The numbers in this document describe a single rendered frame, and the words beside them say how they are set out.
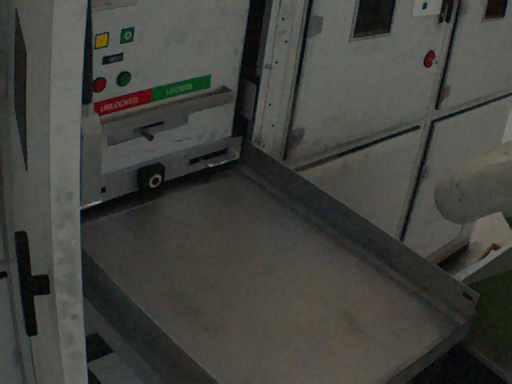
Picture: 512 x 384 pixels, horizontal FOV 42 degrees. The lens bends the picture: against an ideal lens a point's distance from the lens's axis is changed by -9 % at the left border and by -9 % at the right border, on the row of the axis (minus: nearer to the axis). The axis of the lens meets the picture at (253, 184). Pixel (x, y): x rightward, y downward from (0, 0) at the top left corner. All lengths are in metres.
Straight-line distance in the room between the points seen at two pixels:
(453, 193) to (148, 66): 0.68
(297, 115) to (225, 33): 0.31
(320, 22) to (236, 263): 0.61
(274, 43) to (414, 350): 0.76
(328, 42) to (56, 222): 1.17
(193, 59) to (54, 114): 0.95
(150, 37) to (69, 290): 0.82
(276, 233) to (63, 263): 0.90
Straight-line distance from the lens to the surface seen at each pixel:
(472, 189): 1.44
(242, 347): 1.26
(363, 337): 1.33
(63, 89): 0.61
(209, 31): 1.55
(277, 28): 1.62
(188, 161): 1.65
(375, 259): 1.52
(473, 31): 2.35
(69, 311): 0.75
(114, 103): 1.46
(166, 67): 1.51
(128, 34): 1.42
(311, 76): 1.74
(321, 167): 1.94
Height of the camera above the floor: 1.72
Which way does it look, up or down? 31 degrees down
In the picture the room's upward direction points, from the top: 9 degrees clockwise
